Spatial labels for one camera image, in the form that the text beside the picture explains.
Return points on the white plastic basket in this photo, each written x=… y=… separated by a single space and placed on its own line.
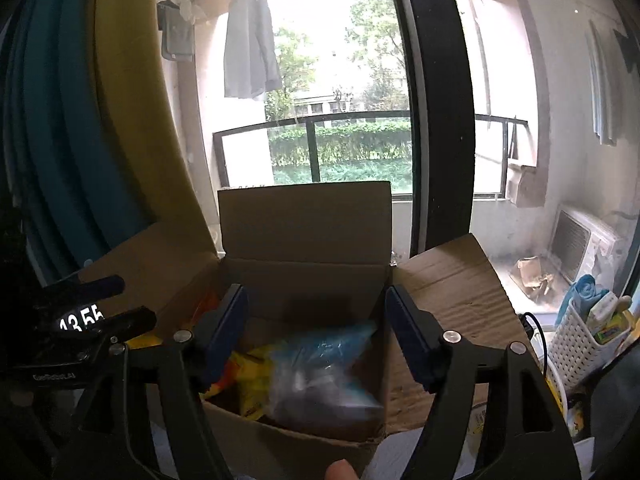
x=575 y=345

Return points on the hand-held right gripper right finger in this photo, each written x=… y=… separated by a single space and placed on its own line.
x=406 y=340

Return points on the hanging grey cloth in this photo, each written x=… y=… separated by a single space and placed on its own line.
x=175 y=35

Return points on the yellow curtain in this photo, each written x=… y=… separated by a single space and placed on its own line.
x=135 y=110

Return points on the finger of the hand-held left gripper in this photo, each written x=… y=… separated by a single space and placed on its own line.
x=132 y=321
x=100 y=286

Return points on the torn cardboard scrap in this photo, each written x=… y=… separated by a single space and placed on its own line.
x=530 y=270

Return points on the colourful printed packet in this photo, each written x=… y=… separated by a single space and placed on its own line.
x=615 y=329

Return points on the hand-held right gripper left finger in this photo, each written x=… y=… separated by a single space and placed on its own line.
x=226 y=332

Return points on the flat cardboard sheet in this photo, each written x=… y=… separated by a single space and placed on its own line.
x=525 y=185

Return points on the teal curtain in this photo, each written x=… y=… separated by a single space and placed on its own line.
x=60 y=135

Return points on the person's right hand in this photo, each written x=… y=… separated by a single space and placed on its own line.
x=342 y=471

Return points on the hanging pale blue shirt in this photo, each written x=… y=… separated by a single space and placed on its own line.
x=250 y=50

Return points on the black tablet with clock display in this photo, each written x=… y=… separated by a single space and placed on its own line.
x=80 y=322

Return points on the orange snack packet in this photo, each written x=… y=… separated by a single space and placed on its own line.
x=210 y=306

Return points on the black window frame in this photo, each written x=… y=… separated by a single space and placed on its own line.
x=435 y=110

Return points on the clear blue snack packet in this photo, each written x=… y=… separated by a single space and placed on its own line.
x=320 y=370

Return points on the yellow snack packet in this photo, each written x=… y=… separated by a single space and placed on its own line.
x=255 y=377

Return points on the brown cardboard box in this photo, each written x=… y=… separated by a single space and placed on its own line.
x=305 y=225

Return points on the blue cloth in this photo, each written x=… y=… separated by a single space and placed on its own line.
x=580 y=290

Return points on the white outdoor air conditioner unit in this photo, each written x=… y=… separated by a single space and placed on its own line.
x=570 y=245

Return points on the black balcony railing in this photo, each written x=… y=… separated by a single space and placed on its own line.
x=316 y=155

